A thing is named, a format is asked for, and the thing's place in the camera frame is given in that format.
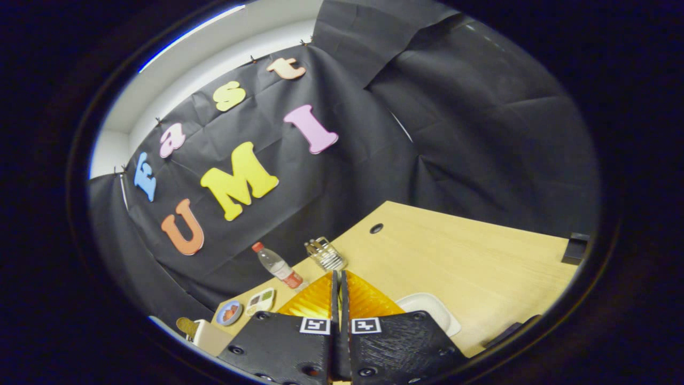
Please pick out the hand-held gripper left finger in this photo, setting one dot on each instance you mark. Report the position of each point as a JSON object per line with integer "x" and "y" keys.
{"x": 283, "y": 350}

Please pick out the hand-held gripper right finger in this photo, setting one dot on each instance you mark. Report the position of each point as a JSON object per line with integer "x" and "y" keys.
{"x": 398, "y": 347}

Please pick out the brown toasted bread slice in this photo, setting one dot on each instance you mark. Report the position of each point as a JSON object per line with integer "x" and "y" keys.
{"x": 186, "y": 326}

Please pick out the white rectangular plate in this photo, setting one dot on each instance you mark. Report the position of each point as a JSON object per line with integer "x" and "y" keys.
{"x": 435, "y": 315}

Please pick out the white divided dish with beans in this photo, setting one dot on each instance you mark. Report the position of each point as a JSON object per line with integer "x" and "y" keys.
{"x": 260, "y": 301}

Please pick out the red meat and tomato pieces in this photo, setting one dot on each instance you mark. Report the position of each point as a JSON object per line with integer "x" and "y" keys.
{"x": 230, "y": 314}

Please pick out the blue plate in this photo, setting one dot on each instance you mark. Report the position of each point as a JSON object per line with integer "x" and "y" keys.
{"x": 230, "y": 313}

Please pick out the white toaster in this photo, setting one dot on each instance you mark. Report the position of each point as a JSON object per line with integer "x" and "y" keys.
{"x": 212, "y": 338}

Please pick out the clear water bottle red cap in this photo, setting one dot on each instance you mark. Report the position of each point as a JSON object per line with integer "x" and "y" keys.
{"x": 277, "y": 265}

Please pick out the black flat object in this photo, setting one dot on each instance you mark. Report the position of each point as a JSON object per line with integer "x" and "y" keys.
{"x": 513, "y": 331}

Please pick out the black block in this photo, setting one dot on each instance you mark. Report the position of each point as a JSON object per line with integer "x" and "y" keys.
{"x": 577, "y": 247}

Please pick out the black backdrop cloth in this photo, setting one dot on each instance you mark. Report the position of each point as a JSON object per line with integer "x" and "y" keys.
{"x": 459, "y": 133}

